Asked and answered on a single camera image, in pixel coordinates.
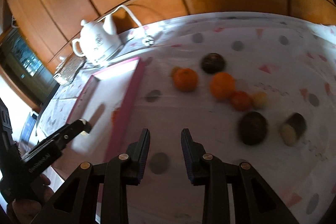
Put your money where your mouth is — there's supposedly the orange carrot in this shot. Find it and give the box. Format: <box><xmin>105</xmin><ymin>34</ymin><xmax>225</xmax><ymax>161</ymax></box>
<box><xmin>111</xmin><ymin>107</ymin><xmax>121</xmax><ymax>125</ymax></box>

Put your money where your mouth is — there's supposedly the dark round beet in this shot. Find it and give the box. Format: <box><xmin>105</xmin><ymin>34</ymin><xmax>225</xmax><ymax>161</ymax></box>
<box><xmin>238</xmin><ymin>111</ymin><xmax>268</xmax><ymax>146</ymax></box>
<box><xmin>201</xmin><ymin>53</ymin><xmax>226</xmax><ymax>75</ymax></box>

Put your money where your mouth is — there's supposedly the dark cut root cylinder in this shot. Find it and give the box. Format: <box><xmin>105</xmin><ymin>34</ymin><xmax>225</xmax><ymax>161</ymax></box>
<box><xmin>279</xmin><ymin>113</ymin><xmax>307</xmax><ymax>146</ymax></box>

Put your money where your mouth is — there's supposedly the red tomato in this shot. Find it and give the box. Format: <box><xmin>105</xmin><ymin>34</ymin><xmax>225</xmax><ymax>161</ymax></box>
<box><xmin>230</xmin><ymin>91</ymin><xmax>253</xmax><ymax>111</ymax></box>

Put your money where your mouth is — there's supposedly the small yellow potato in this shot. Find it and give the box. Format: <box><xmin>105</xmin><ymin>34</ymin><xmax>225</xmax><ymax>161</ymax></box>
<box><xmin>252</xmin><ymin>92</ymin><xmax>268</xmax><ymax>110</ymax></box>

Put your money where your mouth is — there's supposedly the orange mandarin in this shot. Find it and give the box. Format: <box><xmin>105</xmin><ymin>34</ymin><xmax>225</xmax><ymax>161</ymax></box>
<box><xmin>172</xmin><ymin>68</ymin><xmax>199</xmax><ymax>93</ymax></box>
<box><xmin>210</xmin><ymin>72</ymin><xmax>236</xmax><ymax>101</ymax></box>

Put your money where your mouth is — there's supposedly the person's left hand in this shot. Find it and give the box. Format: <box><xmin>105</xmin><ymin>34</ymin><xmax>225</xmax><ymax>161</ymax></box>
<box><xmin>7</xmin><ymin>174</ymin><xmax>54</xmax><ymax>223</ymax></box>

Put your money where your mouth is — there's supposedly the pink rimmed white tray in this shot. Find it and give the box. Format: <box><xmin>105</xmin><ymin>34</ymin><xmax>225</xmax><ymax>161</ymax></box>
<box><xmin>51</xmin><ymin>56</ymin><xmax>146</xmax><ymax>224</ymax></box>

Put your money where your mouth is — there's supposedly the dark glass cabinet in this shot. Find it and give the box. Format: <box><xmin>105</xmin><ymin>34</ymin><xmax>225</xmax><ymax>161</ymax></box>
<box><xmin>1</xmin><ymin>28</ymin><xmax>58</xmax><ymax>107</ymax></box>

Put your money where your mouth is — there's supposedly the patterned white tablecloth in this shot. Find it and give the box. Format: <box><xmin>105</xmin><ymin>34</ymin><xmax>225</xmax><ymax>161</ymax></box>
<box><xmin>38</xmin><ymin>12</ymin><xmax>335</xmax><ymax>223</ymax></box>

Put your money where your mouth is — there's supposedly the white ceramic electric kettle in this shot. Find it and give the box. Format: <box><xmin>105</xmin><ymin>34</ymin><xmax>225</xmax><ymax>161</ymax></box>
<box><xmin>72</xmin><ymin>14</ymin><xmax>122</xmax><ymax>65</ymax></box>

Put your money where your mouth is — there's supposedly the small brown nut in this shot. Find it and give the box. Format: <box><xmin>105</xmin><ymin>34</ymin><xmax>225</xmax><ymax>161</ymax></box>
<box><xmin>170</xmin><ymin>67</ymin><xmax>181</xmax><ymax>77</ymax></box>

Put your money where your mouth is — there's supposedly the white kettle power cable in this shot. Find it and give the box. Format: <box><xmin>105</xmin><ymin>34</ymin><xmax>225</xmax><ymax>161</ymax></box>
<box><xmin>97</xmin><ymin>4</ymin><xmax>156</xmax><ymax>46</ymax></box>

